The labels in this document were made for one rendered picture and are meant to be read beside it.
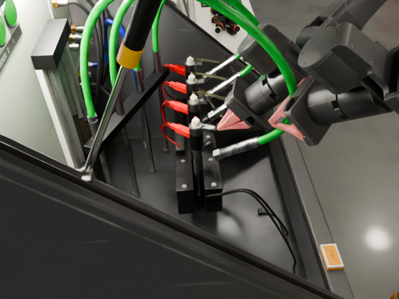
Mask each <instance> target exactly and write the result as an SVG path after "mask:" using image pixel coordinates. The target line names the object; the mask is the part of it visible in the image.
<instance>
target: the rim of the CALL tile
mask: <svg viewBox="0 0 399 299"><path fill-rule="evenodd" d="M333 245H334V246H335V249H336V251H337V254H338V257H339V260H340V262H341V265H329V263H328V259H327V256H326V254H325V250H324V247H323V246H333ZM320 246H321V250H322V253H323V255H324V259H325V262H326V264H327V268H343V267H344V265H343V262H342V260H341V257H340V254H339V252H338V248H337V246H336V244H321V245H320Z"/></svg>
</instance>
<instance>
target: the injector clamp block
mask: <svg viewBox="0 0 399 299"><path fill-rule="evenodd" d="M177 100H182V103H183V104H186V105H188V102H187V98H183V99H177ZM209 112H211V105H210V104H209V102H208V104H203V105H201V118H203V117H205V116H208V115H207V114H208V113H209ZM183 125H184V126H186V127H188V128H189V122H188V114H185V113H183ZM209 139H212V140H213V142H214V144H213V145H212V146H210V147H208V149H206V150H205V151H203V152H202V153H201V154H202V193H203V194H204V201H205V211H206V212H220V211H222V196H215V197H209V198H206V196H207V195H213V194H218V193H222V192H223V188H222V183H221V174H220V166H219V161H218V160H217V161H216V159H215V158H214V157H213V151H214V150H216V149H217V145H216V137H215V132H214V131H211V130H206V129H203V141H207V140H209ZM175 164H176V195H177V202H178V213H179V214H193V213H195V201H194V194H195V182H194V169H193V160H192V152H191V147H190V138H187V137H185V155H176V145H175Z"/></svg>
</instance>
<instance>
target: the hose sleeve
mask: <svg viewBox="0 0 399 299"><path fill-rule="evenodd" d="M258 137H259V136H256V137H254V138H251V139H247V140H245V141H242V142H238V143H236V144H233V145H229V146H226V147H224V148H221V150H220V154H221V156H222V157H224V158H225V157H229V156H231V155H235V154H238V153H240V152H244V151H247V150H252V149H254V148H257V147H260V146H262V145H260V144H259V142H258Z"/></svg>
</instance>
